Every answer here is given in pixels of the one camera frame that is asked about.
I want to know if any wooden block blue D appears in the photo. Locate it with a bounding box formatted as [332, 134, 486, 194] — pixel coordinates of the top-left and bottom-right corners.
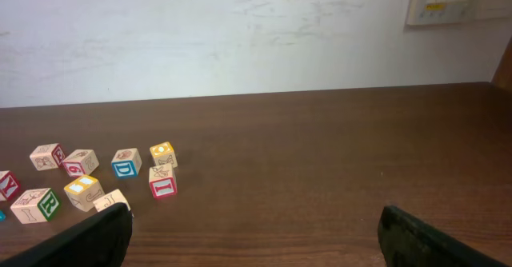
[111, 148, 142, 178]

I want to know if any wooden block red E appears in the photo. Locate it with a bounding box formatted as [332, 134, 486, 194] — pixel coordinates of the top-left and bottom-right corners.
[30, 143, 66, 171]

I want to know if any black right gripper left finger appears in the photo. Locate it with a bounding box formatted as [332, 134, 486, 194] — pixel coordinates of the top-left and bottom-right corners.
[1, 203, 133, 267]

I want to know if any wooden block green R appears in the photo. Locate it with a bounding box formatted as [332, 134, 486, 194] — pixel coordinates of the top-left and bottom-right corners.
[10, 188, 62, 224]

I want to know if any wooden block red 6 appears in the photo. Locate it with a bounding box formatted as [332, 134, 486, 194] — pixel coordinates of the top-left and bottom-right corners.
[62, 149, 99, 177]

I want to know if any wooden block yellow top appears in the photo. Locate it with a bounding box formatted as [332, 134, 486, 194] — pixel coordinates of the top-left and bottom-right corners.
[64, 175, 105, 212]

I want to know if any beige wall control panel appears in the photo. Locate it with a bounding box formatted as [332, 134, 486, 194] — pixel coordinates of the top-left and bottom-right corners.
[406, 0, 511, 26]

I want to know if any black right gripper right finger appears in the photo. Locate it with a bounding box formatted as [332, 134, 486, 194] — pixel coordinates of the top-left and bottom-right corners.
[378, 205, 506, 267]

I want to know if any wooden block letter J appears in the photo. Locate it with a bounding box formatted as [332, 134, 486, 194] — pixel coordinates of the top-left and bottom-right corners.
[93, 189, 131, 212]

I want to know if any wooden block red I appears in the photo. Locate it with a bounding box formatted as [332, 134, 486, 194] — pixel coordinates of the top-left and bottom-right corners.
[149, 163, 178, 199]

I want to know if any wooden block red Y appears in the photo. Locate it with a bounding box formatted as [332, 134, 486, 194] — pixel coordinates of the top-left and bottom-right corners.
[0, 170, 20, 201]

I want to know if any wooden block yellow O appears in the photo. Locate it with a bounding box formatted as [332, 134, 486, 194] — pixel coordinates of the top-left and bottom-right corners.
[150, 141, 178, 168]

